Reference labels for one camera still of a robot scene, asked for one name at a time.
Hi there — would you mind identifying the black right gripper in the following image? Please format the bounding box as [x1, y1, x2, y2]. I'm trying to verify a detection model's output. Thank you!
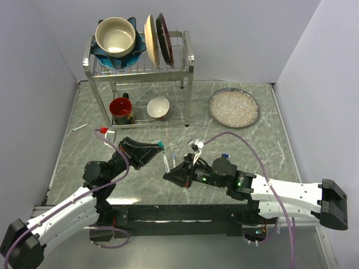
[163, 153, 227, 188]

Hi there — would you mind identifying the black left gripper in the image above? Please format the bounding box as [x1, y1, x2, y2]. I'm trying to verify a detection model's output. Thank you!
[106, 136, 163, 181]

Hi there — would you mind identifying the small pen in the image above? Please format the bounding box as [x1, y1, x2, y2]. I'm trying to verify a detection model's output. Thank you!
[163, 153, 170, 173]

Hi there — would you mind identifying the white marker with purple tip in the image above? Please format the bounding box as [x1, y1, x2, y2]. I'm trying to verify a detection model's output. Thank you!
[172, 153, 177, 167]

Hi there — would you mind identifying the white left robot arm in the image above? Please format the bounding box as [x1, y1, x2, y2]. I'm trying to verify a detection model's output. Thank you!
[1, 137, 164, 268]

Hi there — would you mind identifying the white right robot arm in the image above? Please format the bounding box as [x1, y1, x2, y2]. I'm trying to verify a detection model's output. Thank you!
[163, 154, 348, 230]

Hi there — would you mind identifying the grey pen at left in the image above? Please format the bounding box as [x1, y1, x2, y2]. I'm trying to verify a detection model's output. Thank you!
[72, 123, 89, 132]

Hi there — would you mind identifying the red and black mug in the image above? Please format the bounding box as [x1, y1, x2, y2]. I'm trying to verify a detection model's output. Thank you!
[109, 92, 134, 125]

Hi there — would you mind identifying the white ceramic bowl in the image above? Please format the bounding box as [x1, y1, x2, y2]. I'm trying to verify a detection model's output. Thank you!
[146, 96, 170, 119]

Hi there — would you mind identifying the steel dish rack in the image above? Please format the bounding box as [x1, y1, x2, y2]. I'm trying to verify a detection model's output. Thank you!
[82, 30, 195, 128]

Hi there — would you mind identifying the speckled brown plate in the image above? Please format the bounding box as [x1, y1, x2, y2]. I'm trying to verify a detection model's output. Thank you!
[209, 87, 260, 128]

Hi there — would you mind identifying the blue flower-shaped dish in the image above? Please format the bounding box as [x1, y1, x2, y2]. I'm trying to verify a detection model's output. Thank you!
[90, 17, 146, 69]

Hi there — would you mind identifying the large beige bowl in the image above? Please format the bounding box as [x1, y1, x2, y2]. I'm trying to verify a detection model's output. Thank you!
[95, 17, 136, 58]

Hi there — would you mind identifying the cream upright plate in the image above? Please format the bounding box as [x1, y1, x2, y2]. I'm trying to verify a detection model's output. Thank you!
[144, 14, 160, 69]

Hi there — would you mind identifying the dark red upright plate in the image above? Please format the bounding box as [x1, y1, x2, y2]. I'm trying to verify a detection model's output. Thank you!
[155, 13, 174, 68]

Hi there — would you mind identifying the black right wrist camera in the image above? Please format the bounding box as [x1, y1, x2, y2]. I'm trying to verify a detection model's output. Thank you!
[188, 139, 204, 165]

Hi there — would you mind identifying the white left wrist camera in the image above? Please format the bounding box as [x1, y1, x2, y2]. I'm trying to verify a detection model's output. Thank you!
[100, 127, 117, 143]

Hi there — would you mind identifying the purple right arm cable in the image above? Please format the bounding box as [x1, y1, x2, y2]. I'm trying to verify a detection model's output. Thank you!
[203, 131, 297, 269]

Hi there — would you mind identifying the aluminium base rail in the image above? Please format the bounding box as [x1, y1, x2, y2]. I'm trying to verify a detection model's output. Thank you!
[13, 206, 337, 269]

